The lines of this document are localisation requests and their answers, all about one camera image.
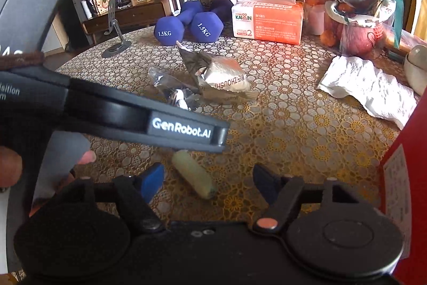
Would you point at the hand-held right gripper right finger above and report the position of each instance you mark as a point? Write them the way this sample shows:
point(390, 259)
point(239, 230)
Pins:
point(265, 183)

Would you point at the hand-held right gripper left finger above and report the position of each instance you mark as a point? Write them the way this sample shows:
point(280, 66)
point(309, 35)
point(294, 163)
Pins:
point(151, 181)

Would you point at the pale yellow roll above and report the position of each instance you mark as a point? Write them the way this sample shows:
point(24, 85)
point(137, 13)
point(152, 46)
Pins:
point(193, 174)

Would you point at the red cardboard box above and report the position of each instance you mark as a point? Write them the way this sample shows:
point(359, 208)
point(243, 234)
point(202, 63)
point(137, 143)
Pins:
point(410, 238)

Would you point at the person's left hand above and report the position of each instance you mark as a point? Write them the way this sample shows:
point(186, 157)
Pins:
point(10, 166)

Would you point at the gold lace tablecloth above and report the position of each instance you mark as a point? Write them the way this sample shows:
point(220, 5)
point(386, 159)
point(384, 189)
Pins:
point(300, 138)

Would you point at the crumpled clear wrapper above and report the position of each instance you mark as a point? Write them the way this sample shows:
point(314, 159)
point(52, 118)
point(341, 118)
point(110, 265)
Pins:
point(161, 76)

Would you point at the black phone stand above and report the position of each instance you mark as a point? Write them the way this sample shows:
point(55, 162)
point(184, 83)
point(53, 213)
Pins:
point(115, 49)

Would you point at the wooden television cabinet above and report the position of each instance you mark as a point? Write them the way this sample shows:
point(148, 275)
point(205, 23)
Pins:
point(140, 14)

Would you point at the blue dumbbell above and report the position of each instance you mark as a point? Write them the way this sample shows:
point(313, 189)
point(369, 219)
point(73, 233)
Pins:
point(173, 28)
point(208, 26)

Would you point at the white cylinder bottle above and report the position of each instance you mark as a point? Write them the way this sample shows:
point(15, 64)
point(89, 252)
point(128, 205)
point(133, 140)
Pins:
point(87, 9)

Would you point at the silver snack wrapper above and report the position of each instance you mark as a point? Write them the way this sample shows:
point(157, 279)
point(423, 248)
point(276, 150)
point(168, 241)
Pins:
point(223, 78)

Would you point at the white crumpled cloth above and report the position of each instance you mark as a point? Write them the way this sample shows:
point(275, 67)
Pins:
point(367, 88)

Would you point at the orange white tissue pack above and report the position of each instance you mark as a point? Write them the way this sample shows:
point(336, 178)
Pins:
point(267, 21)

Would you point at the small white plastic cup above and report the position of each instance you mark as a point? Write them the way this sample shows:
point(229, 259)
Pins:
point(315, 19)

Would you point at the flat plastic-wrapped packet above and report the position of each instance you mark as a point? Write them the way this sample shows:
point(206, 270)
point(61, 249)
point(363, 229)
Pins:
point(398, 49)

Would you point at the round white green container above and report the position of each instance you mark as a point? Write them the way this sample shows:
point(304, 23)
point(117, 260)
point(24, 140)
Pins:
point(417, 69)

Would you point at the green ribbon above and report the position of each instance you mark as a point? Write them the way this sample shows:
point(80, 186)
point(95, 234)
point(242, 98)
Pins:
point(397, 18)

